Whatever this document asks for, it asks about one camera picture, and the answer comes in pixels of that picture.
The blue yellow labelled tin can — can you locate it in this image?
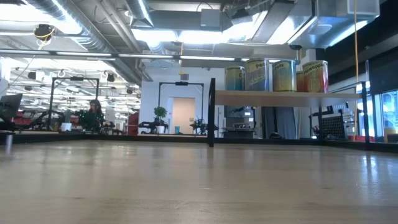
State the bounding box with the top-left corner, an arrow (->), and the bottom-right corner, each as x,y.
224,65 -> 246,91

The blue peas tin can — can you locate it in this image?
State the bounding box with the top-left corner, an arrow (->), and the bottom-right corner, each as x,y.
244,58 -> 271,92

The blue yellow carrots tin can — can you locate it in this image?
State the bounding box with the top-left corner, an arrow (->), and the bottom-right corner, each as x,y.
272,59 -> 298,93

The orange red pineapple tin can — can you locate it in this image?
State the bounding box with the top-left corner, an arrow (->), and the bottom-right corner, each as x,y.
302,60 -> 330,93

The wooden shelf board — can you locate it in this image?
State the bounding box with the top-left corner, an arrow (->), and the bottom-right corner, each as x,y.
214,90 -> 363,108

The beige door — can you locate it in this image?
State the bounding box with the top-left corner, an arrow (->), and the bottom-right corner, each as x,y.
172,97 -> 196,135

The black workstation with monitor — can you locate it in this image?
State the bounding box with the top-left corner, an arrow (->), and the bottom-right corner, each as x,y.
223,105 -> 257,139

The tall plant in white pot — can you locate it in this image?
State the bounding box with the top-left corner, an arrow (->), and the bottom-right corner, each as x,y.
153,106 -> 168,134

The long ceiling light strip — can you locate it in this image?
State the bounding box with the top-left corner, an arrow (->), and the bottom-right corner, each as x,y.
0,48 -> 282,64

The red cabinet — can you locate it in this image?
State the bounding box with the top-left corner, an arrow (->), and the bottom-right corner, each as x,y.
126,111 -> 140,136

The grey curtain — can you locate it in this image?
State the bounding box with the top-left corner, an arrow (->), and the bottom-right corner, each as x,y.
275,107 -> 299,140

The grey ceiling box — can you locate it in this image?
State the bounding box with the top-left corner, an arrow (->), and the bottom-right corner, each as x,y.
200,8 -> 223,28

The person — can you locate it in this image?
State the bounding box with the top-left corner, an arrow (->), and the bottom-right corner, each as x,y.
76,98 -> 106,133

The small plant in white pot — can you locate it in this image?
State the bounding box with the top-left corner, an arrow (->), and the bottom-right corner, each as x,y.
60,110 -> 74,133

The black pegboard rack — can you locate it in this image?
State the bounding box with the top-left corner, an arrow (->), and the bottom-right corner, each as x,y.
309,104 -> 355,141

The red bin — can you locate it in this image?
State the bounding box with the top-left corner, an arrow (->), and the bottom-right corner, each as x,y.
347,134 -> 376,143

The glass window pane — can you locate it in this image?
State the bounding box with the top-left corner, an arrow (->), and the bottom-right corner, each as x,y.
369,90 -> 398,143

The black gantry frame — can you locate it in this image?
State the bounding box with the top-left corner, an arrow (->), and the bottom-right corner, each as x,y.
157,81 -> 205,131
46,77 -> 100,131

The black aluminium frame rail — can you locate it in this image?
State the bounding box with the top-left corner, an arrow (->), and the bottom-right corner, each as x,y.
0,133 -> 398,154

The silver spiral ceiling duct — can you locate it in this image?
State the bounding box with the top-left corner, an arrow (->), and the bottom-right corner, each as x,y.
124,0 -> 155,27
26,0 -> 142,85

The silver rectangular ceiling duct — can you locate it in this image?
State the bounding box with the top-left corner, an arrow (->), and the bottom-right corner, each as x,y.
221,0 -> 381,50

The black ceiling cable reel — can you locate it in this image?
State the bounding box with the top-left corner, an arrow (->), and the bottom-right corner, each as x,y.
33,24 -> 56,41

